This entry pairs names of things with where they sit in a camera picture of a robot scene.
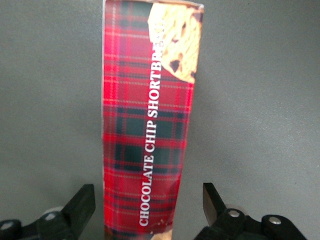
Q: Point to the red tartan cookie box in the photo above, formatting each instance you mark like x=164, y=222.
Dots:
x=147, y=125

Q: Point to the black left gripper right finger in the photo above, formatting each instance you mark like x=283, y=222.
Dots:
x=222, y=215

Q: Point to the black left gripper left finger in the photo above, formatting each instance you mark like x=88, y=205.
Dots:
x=75, y=212

